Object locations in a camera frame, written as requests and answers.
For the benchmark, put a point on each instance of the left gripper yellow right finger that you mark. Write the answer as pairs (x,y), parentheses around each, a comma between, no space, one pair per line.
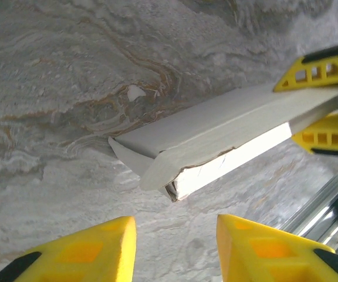
(268,258)

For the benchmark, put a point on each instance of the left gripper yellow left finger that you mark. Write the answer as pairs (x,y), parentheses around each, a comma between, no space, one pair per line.
(92,255)

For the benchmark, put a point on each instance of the white paper box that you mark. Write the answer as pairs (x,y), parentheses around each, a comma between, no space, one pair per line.
(216,129)

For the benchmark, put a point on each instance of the aluminium rail bed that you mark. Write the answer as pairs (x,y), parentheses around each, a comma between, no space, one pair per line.
(327,199)

